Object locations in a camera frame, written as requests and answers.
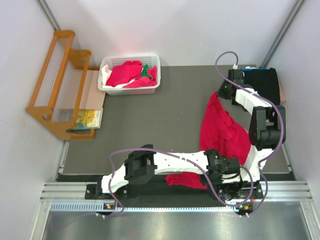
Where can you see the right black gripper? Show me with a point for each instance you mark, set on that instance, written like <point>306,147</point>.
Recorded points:
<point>220,93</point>

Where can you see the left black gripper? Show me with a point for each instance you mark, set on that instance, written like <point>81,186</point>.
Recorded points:
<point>208,180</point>

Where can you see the red t-shirt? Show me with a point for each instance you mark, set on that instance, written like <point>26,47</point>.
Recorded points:
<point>219,131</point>

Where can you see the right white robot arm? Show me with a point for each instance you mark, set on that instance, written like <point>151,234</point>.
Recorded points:
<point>267,128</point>

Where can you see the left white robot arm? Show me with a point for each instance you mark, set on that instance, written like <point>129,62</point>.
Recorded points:
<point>145,162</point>

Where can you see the folded black t-shirt stack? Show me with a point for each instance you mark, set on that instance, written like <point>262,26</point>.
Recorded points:
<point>270,85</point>

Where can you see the green cloth in basket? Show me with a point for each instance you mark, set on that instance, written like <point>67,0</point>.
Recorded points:
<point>144,71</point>

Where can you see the white plastic laundry basket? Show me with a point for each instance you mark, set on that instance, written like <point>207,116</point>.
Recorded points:
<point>149,59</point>

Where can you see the red clothes in basket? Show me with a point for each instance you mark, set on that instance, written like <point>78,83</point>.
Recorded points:
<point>129,73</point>

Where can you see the white cloth in basket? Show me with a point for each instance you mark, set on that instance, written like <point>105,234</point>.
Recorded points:
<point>105,75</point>

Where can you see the brown cardboard sheet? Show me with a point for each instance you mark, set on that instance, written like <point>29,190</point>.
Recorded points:
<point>92,98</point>

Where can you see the yellow picture book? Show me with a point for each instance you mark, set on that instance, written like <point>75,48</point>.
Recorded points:
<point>88,119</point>

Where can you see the orange wooden rack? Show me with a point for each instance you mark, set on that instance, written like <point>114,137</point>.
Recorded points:
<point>62,86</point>

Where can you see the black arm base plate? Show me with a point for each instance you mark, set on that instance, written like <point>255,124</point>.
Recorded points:
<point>157,193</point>

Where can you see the white slotted cable duct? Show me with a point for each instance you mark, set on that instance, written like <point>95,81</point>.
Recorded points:
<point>104,207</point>

